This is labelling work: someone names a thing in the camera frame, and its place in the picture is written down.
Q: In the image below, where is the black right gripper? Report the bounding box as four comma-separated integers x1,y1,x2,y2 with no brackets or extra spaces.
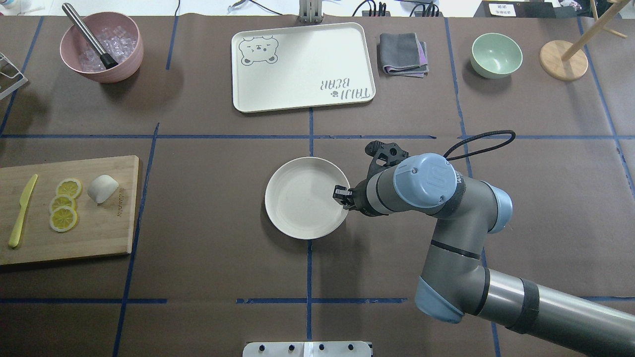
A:
332,141,410,211

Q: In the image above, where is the cream round plate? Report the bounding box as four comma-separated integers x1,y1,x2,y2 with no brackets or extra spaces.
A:
264,157,350,240

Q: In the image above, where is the white steamed bun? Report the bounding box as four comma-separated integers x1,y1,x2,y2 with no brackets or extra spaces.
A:
88,175,120,205

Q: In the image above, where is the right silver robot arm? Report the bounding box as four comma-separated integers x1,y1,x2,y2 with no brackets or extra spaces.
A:
333,141,635,357

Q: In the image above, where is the cream bear tray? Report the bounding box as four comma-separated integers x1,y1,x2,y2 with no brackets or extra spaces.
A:
231,22,376,113

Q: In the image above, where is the grey folded cloth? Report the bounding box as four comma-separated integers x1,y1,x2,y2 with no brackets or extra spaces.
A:
379,33,429,78

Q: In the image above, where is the black power strip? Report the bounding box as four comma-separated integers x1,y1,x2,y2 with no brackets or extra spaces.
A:
360,0,443,17

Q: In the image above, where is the green bowl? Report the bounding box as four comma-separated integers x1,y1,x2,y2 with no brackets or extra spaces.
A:
470,33,523,79

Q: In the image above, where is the black phone stand box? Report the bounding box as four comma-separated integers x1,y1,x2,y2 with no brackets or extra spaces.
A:
473,0,555,18

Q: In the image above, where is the bamboo cutting board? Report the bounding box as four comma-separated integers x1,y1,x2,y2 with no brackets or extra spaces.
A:
0,155,140,266

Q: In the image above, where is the wooden mug tree stand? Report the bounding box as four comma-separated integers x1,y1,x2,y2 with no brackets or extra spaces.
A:
539,0,629,81

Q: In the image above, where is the lemon slice top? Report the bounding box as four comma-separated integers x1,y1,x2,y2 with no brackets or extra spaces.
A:
55,178,82,198

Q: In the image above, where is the lemon slice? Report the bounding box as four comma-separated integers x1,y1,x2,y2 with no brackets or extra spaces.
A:
55,178,82,198
49,206,78,233
49,194,76,214

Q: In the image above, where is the pink bowl with ice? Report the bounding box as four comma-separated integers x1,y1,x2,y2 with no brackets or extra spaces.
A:
60,12,144,83

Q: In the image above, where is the lemon slice middle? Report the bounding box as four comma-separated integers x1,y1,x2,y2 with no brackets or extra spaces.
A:
49,194,76,214

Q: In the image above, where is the lemon slice bottom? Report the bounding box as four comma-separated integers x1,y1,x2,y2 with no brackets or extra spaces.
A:
49,206,78,233

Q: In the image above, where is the yellow plastic knife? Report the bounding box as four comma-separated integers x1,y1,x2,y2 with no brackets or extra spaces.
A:
8,174,38,248

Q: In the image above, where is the cup rack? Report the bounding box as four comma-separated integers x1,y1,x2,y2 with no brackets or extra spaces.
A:
0,53,29,100

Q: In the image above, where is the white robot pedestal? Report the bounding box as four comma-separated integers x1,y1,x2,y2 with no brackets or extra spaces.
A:
242,341,374,357

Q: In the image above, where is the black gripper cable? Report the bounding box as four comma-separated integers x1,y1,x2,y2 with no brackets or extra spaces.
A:
443,130,516,179

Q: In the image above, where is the aluminium frame post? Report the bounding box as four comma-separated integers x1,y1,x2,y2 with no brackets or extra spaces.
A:
299,0,323,23

